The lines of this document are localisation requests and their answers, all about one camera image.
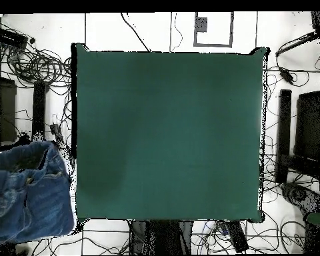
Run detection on blue denim jeans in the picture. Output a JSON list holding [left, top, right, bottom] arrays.
[[0, 140, 75, 247]]

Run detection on dark green table cloth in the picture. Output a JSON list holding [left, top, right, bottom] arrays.
[[71, 42, 270, 223]]

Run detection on black power strip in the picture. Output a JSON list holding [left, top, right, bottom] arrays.
[[49, 123, 66, 145]]

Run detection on black floor bar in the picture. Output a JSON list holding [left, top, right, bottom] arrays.
[[225, 220, 249, 253]]

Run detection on black power adapter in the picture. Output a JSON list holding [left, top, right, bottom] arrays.
[[278, 66, 295, 84]]

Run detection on grey stand foot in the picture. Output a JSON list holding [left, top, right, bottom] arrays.
[[280, 182, 320, 217]]

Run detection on black rod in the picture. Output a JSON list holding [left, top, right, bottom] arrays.
[[275, 29, 320, 58]]

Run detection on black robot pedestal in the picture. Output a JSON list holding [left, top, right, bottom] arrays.
[[128, 220, 195, 255]]

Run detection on long black cable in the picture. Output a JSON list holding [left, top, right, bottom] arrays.
[[120, 12, 152, 52]]

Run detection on black metal frame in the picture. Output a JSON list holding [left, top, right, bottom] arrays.
[[275, 89, 320, 184], [0, 59, 48, 153]]

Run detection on black cable tangle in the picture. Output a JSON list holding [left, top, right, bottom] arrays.
[[0, 39, 73, 89]]

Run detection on black network switch box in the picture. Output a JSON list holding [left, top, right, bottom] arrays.
[[0, 27, 29, 49]]

